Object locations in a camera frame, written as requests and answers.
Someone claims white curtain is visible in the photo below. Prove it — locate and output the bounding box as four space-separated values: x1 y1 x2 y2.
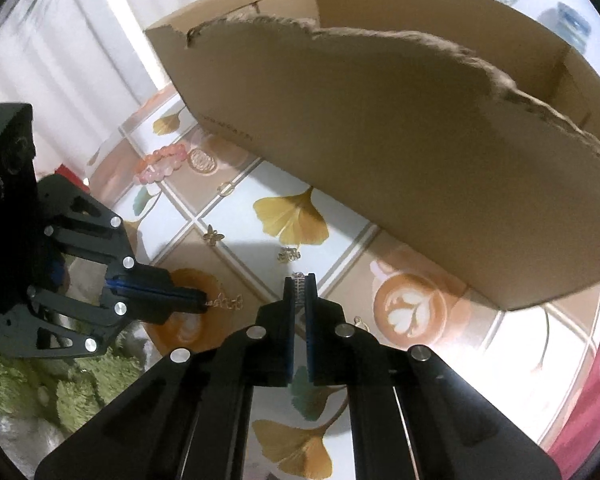
0 0 195 174

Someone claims brown cardboard box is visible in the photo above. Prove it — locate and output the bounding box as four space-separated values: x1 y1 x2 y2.
146 0 600 309

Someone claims white green fluffy blanket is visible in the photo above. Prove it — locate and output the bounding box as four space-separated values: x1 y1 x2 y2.
0 323 155 479

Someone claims pink bead bracelet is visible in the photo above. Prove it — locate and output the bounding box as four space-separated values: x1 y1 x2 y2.
133 142 188 186

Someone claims ginkgo macaron patterned mat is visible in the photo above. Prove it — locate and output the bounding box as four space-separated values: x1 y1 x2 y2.
86 88 600 479

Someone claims pink floral blanket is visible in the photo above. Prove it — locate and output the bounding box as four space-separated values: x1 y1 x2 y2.
548 345 600 479

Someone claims red gift bag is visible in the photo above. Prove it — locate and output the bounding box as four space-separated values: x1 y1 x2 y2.
54 164 91 194

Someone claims blue water bottle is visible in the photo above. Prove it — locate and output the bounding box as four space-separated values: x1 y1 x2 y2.
555 2 592 54

